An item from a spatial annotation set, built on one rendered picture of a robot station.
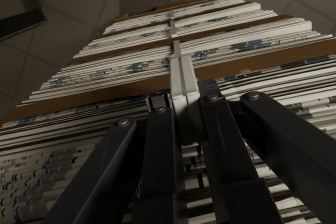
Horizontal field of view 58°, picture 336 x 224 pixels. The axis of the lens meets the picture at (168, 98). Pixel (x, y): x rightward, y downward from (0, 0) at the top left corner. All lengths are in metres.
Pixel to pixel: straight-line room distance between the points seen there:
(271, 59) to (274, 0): 0.91
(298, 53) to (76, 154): 0.21
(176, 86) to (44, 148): 0.11
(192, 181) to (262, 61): 0.16
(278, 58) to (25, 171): 0.23
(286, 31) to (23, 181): 0.37
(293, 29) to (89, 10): 0.85
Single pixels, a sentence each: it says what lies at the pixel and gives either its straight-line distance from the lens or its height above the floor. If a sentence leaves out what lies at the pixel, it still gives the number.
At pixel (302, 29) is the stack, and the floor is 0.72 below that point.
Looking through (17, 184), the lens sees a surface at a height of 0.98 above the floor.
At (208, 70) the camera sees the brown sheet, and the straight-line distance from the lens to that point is 0.29.
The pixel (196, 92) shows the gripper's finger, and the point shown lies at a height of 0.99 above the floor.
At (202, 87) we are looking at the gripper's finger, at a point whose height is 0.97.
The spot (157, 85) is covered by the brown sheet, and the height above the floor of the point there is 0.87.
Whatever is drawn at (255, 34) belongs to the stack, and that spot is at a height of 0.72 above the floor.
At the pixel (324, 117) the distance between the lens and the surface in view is 0.20.
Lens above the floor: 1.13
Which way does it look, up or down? 67 degrees down
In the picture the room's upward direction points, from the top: 179 degrees clockwise
